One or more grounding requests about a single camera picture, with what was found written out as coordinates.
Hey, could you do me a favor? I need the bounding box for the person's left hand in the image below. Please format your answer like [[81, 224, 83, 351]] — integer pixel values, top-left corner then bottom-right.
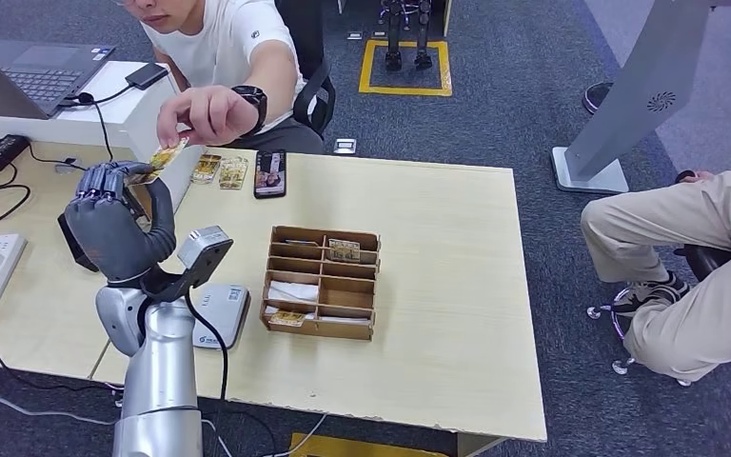
[[155, 85, 260, 149]]

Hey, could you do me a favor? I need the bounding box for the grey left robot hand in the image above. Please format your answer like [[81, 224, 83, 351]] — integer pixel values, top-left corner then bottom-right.
[[64, 160, 178, 287]]

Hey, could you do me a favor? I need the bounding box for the wooden compartment organizer box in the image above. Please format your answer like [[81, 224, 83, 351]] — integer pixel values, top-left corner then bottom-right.
[[259, 225, 383, 342]]

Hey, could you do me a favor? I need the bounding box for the person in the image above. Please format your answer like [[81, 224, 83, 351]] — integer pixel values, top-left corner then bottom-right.
[[580, 157, 731, 386], [112, 0, 326, 156]]

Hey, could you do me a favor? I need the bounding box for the grey flat card reader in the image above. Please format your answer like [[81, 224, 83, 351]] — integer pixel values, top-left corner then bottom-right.
[[189, 284, 252, 351]]

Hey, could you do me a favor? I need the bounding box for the black desktop terminal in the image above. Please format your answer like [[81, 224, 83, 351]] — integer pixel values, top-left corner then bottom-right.
[[57, 210, 101, 273]]

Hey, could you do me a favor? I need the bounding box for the brown cardboard piece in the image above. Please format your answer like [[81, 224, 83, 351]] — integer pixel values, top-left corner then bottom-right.
[[127, 184, 155, 222]]

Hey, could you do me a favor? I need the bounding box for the black wristwatch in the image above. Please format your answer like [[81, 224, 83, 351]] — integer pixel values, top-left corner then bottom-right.
[[231, 85, 269, 137]]

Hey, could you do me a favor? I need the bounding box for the black external drive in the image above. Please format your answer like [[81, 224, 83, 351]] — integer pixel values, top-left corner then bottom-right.
[[124, 61, 170, 90]]

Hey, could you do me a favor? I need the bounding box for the white riser box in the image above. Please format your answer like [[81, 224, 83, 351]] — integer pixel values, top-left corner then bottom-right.
[[0, 61, 206, 212]]

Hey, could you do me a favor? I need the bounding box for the black chair with chrome base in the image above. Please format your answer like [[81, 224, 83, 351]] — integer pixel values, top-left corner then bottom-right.
[[585, 169, 731, 387]]

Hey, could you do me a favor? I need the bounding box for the black smartphone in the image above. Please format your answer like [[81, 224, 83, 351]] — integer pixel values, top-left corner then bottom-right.
[[252, 149, 287, 200]]

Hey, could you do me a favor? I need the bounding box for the black office chair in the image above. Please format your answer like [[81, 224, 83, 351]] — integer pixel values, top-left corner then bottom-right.
[[275, 0, 337, 137]]

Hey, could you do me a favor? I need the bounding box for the grey kiosk stand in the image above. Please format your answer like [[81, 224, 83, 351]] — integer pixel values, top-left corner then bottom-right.
[[551, 0, 720, 195]]

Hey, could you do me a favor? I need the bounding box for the black shoe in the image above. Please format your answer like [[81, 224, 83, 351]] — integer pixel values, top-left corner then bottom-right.
[[583, 82, 616, 116]]

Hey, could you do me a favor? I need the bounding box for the black power adapter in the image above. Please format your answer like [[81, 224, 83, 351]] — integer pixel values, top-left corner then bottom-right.
[[0, 133, 32, 182]]

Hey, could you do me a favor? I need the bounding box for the grey laptop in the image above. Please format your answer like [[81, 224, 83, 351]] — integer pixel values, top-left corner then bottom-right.
[[0, 31, 116, 121]]

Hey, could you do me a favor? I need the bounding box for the white folded paper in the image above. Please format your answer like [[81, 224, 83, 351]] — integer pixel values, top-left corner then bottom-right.
[[267, 280, 320, 304]]

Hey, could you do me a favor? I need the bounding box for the standing humanoid robot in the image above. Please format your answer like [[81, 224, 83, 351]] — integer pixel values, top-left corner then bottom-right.
[[381, 0, 436, 71]]

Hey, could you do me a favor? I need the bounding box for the yellow floor tape square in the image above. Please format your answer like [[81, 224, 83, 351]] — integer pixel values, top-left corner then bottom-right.
[[359, 39, 453, 98]]

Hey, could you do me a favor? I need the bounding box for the yellow floor mat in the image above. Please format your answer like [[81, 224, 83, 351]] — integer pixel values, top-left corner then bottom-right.
[[288, 431, 452, 457]]

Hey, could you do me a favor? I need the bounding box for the pale table leg panel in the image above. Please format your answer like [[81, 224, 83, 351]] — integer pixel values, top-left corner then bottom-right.
[[456, 431, 508, 457]]

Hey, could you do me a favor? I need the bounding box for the black terminal cable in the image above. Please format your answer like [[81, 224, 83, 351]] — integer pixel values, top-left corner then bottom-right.
[[78, 92, 116, 164]]

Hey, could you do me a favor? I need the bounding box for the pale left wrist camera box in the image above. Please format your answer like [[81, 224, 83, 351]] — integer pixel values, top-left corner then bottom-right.
[[143, 226, 234, 304]]

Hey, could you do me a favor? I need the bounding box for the thin black adapter cable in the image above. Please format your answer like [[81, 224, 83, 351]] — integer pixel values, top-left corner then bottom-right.
[[28, 146, 89, 171]]

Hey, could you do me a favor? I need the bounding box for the black drive cable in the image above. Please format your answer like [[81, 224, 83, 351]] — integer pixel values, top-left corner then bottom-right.
[[59, 83, 134, 109]]

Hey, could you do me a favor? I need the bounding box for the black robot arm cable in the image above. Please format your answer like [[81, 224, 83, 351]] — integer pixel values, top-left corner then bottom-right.
[[184, 290, 230, 405]]

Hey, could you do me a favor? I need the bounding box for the long white floor cable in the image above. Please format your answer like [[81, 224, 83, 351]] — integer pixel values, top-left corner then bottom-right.
[[0, 381, 118, 427]]

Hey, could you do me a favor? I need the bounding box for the short white cable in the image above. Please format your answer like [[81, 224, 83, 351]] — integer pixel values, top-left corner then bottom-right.
[[264, 412, 329, 457]]

